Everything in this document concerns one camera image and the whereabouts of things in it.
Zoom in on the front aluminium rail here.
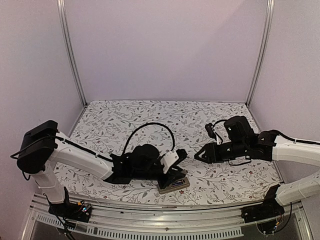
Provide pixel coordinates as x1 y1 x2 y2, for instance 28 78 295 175
21 194 315 240

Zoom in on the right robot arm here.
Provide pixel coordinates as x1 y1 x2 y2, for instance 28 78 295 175
194 115 320 218

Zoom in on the aluminium frame post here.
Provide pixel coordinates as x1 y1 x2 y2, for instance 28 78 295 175
245 0 275 108
56 0 88 107

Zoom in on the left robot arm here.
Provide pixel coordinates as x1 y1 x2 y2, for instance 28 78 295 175
10 120 187 217

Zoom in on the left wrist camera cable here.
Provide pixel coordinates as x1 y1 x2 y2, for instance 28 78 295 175
122 122 176 157

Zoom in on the dark battery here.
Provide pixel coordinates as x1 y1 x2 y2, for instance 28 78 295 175
172 181 184 187

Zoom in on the left aluminium frame post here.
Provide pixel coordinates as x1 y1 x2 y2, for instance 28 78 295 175
56 0 88 107

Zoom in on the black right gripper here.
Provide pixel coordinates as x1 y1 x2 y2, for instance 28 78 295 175
194 139 248 164

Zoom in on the floral patterned table mat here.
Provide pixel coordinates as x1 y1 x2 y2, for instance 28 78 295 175
54 100 280 206

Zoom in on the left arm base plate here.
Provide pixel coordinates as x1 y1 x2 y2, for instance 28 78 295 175
48 201 92 223

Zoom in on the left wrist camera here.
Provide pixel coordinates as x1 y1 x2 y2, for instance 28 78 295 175
160 149 188 174

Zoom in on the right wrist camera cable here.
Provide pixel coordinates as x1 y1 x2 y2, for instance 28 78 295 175
212 119 228 131

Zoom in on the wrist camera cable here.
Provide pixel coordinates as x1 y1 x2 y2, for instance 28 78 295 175
122 122 176 157
212 119 228 131

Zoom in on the right aluminium frame post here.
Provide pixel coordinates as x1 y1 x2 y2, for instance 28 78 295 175
245 0 275 108

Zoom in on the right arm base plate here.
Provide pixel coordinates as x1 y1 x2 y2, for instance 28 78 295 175
241 202 285 223

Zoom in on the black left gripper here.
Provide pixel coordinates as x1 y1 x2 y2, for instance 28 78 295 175
132 157 186 190

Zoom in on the white remote control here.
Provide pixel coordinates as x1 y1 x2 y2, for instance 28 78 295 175
157 177 190 195

